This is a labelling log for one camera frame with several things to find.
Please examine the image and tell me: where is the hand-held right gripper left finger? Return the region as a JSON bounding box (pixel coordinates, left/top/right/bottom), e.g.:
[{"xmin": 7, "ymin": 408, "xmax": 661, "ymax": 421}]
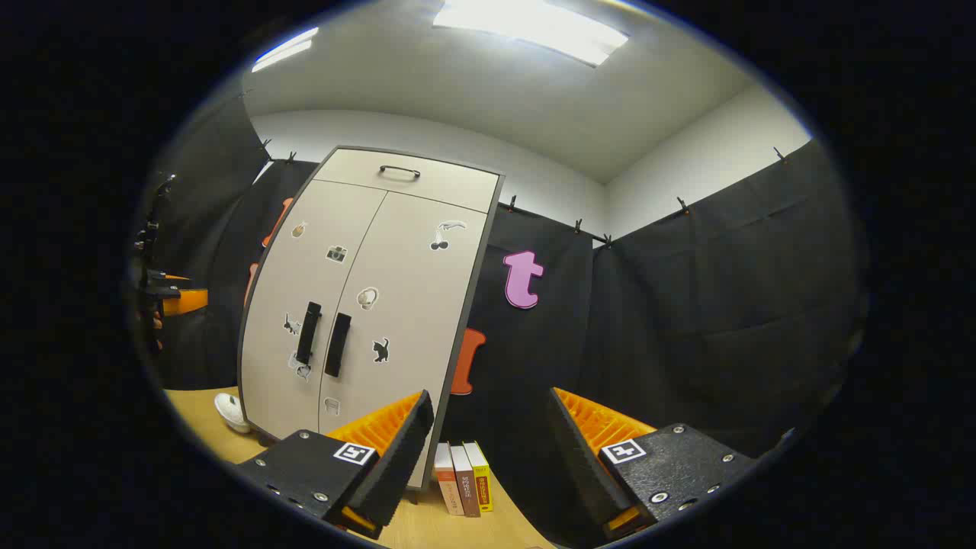
[{"xmin": 233, "ymin": 389, "xmax": 435, "ymax": 541}]

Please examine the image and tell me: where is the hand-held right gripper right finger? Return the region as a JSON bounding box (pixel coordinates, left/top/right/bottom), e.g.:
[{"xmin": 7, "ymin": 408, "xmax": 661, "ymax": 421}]
[{"xmin": 545, "ymin": 387, "xmax": 763, "ymax": 546}]

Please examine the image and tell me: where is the beige cabinet door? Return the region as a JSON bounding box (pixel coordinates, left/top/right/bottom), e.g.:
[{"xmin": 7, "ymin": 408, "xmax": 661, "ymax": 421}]
[
  {"xmin": 240, "ymin": 179, "xmax": 388, "ymax": 441},
  {"xmin": 319, "ymin": 191, "xmax": 489, "ymax": 489}
]

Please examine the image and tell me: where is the beige double-door shoe cabinet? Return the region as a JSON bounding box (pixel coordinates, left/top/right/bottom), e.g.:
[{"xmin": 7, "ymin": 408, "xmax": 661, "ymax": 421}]
[{"xmin": 236, "ymin": 145, "xmax": 506, "ymax": 493}]

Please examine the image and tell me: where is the beige cabinet drawer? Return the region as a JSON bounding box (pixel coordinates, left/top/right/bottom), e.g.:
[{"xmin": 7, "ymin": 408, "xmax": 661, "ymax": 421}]
[{"xmin": 314, "ymin": 149, "xmax": 500, "ymax": 214}]

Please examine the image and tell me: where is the white and orange book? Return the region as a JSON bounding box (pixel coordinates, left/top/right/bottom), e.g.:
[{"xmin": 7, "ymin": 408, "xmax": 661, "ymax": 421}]
[{"xmin": 433, "ymin": 442, "xmax": 466, "ymax": 516}]

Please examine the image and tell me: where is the brown book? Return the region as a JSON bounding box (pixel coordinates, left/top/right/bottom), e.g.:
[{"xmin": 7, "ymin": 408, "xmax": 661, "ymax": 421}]
[{"xmin": 450, "ymin": 445, "xmax": 483, "ymax": 519}]

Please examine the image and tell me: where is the white pumpkin ornament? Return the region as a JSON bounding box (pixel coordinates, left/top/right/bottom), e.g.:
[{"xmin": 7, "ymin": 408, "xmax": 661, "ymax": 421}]
[{"xmin": 213, "ymin": 393, "xmax": 252, "ymax": 435}]

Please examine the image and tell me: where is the black backdrop cloth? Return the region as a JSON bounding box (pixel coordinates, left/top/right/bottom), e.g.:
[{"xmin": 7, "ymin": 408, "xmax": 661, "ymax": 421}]
[{"xmin": 141, "ymin": 91, "xmax": 866, "ymax": 535}]

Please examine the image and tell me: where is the small ceiling light panel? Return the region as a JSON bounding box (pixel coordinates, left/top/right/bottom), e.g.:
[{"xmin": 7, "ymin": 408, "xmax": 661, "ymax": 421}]
[{"xmin": 252, "ymin": 27, "xmax": 319, "ymax": 73}]

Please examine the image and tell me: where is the large ceiling light panel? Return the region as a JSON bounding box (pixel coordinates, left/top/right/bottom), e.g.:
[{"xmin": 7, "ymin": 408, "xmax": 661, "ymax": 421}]
[{"xmin": 433, "ymin": 0, "xmax": 631, "ymax": 68}]

